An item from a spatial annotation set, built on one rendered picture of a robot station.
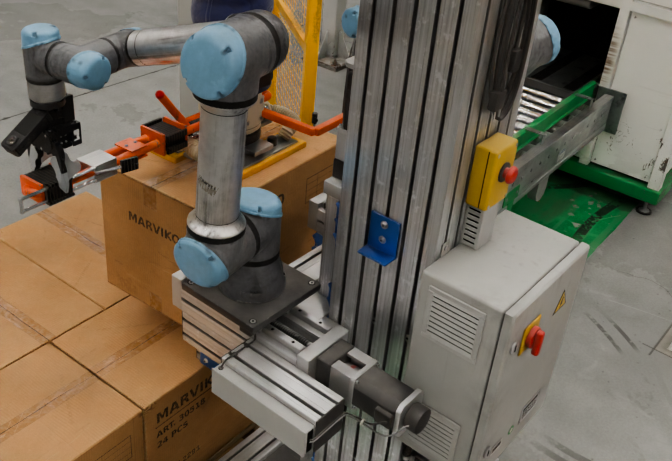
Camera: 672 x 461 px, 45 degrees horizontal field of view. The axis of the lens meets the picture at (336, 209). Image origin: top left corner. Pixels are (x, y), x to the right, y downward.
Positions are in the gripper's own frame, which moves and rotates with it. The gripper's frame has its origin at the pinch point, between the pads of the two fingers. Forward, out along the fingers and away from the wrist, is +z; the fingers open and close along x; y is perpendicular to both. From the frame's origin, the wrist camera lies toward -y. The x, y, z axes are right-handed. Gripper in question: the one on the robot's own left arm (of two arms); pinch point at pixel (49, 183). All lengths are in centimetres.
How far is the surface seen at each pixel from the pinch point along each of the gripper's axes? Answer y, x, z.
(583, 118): 267, -38, 62
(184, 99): 147, 106, 61
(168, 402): 17, -17, 70
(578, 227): 271, -49, 122
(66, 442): -11, -10, 66
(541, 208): 276, -27, 122
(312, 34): 152, 40, 14
